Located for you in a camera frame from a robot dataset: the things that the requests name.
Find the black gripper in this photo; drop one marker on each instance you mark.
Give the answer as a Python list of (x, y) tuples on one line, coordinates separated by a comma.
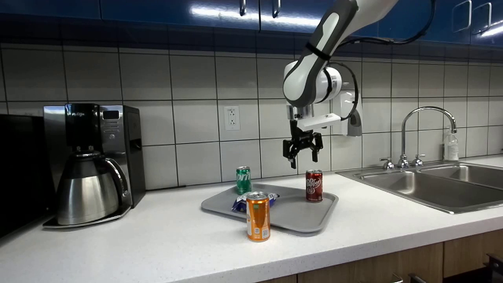
[(302, 136)]

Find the red soda can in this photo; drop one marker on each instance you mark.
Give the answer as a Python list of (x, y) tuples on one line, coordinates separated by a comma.
[(314, 186)]

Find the orange soda can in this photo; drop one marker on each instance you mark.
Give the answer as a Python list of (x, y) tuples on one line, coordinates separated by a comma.
[(258, 218)]

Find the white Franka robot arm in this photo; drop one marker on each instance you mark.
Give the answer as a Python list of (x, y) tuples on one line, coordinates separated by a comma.
[(314, 68)]

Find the grey plastic tray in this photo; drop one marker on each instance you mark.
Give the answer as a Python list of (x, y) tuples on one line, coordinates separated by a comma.
[(299, 215)]

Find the green soda can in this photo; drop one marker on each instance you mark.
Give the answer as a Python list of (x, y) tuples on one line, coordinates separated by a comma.
[(244, 182)]

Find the blue soda can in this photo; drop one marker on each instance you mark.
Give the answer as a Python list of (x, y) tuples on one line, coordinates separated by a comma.
[(239, 204)]

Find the chrome gooseneck faucet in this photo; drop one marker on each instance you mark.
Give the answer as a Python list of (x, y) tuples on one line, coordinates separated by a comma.
[(404, 136)]

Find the wooden base cabinet front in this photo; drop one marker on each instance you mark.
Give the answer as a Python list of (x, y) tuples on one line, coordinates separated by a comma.
[(472, 252), (366, 265)]

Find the stainless steel double sink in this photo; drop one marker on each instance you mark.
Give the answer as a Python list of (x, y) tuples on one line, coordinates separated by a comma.
[(445, 191)]

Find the clear soap bottle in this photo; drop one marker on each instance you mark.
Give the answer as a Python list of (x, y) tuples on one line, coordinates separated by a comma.
[(451, 150)]

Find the black steel coffee maker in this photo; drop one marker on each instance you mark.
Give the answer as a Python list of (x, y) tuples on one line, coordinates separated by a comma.
[(123, 136)]

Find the stainless steel carafe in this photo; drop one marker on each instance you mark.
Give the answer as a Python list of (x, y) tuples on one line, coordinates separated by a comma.
[(86, 191)]

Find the black microwave oven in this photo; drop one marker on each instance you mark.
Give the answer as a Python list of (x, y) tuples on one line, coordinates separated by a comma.
[(24, 174)]

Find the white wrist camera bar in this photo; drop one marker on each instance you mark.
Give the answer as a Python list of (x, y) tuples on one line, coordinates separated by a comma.
[(319, 122)]

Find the white wall soap dispenser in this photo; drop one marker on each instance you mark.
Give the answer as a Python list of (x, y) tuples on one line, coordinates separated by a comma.
[(346, 108)]

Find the white wall outlet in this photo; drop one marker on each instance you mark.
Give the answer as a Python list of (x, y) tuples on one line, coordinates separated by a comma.
[(231, 119)]

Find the blue wall cabinet door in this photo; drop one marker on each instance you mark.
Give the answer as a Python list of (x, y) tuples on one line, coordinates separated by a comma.
[(47, 6), (299, 9), (497, 17), (157, 10), (413, 17)]

